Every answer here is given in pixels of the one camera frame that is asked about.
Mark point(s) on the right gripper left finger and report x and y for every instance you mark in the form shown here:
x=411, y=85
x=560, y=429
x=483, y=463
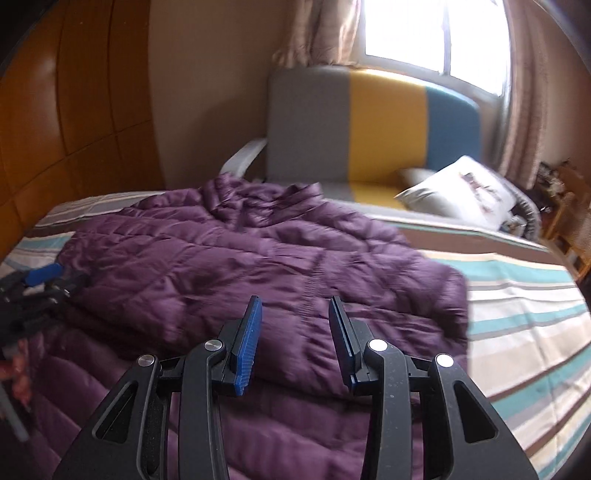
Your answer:
x=127, y=435

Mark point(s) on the window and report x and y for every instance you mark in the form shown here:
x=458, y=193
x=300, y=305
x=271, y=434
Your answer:
x=449, y=42

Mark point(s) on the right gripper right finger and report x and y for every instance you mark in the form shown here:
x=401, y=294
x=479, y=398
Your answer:
x=463, y=436

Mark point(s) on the cluttered wooden desk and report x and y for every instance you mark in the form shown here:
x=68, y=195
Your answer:
x=560, y=180

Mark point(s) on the wooden wardrobe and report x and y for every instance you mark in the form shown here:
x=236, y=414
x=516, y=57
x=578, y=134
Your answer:
x=76, y=118

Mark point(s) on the striped bed cover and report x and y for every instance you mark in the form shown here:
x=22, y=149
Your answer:
x=528, y=324

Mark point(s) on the pink curtain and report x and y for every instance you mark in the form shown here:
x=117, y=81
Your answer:
x=528, y=103
x=320, y=32

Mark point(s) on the person's left hand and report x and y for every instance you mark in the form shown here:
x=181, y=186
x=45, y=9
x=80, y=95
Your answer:
x=15, y=371

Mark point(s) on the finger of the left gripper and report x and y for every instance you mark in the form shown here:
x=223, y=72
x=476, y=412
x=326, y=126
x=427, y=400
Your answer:
x=64, y=287
x=39, y=276

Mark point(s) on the white printed pillow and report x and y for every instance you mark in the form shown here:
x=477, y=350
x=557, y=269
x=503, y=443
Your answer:
x=464, y=190

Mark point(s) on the right pink curtain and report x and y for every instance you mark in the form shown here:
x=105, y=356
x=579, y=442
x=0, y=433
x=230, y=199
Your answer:
x=528, y=103

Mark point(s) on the left pink curtain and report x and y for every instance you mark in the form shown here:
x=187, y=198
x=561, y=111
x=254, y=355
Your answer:
x=320, y=32

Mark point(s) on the rattan wooden chair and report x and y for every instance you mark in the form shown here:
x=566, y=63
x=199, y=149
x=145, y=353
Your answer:
x=569, y=231

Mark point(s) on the purple quilted down jacket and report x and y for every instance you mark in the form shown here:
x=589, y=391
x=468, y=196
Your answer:
x=168, y=272

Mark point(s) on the grey yellow blue sofa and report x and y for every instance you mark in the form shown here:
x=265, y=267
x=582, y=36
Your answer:
x=355, y=130

